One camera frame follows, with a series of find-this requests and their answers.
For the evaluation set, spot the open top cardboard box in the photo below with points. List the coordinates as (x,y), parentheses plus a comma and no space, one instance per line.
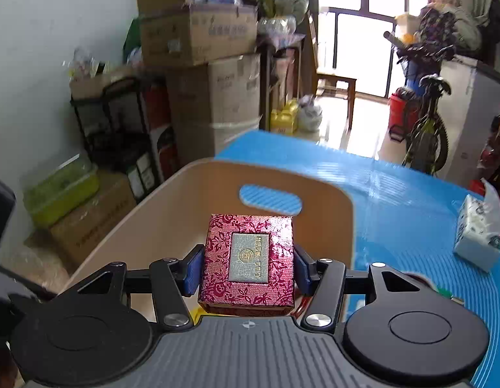
(187,33)

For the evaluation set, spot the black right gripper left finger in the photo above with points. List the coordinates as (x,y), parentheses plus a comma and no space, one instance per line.
(104,326)

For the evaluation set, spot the red bucket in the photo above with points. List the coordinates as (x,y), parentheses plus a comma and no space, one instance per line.
(403,113)

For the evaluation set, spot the beige plastic storage bin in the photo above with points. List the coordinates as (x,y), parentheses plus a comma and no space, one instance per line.
(174,218)

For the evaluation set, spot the red white appliance box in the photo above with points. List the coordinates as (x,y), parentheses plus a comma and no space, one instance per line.
(161,131)

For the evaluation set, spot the black metal shelf rack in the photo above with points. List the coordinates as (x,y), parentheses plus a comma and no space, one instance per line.
(115,134)

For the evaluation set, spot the wooden chair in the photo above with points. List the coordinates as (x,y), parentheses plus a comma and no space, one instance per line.
(327,80)

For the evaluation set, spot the large stacked cardboard box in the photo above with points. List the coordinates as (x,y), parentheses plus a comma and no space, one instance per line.
(213,104)

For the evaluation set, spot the magenta floral gift box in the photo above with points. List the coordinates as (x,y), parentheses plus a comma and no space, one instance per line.
(248,266)

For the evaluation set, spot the blue silicone table mat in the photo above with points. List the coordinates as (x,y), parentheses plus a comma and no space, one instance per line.
(402,218)

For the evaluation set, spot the white plastic bag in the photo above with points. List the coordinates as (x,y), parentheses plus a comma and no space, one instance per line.
(309,114)

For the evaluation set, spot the bag of wood shavings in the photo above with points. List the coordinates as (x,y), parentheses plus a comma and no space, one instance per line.
(39,265)

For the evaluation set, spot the brown cardboard box on floor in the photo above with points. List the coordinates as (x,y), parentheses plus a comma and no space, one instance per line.
(79,232)

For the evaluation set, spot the yellow oil jug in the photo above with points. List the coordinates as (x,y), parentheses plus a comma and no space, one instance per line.
(284,120)

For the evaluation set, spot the white freezer cabinet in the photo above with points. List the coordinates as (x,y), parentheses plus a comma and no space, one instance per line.
(467,114)

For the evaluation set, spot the green black bicycle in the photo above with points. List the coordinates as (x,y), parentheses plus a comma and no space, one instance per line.
(426,147)

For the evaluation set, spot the white tissue pack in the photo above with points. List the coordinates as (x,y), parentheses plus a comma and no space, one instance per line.
(477,237)

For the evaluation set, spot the green small bottle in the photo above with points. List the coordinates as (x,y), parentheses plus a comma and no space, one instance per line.
(448,295)

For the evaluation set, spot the green plastic lidded container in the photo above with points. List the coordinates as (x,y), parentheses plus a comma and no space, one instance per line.
(57,186)

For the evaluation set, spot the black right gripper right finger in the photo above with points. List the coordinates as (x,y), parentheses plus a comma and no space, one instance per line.
(388,324)

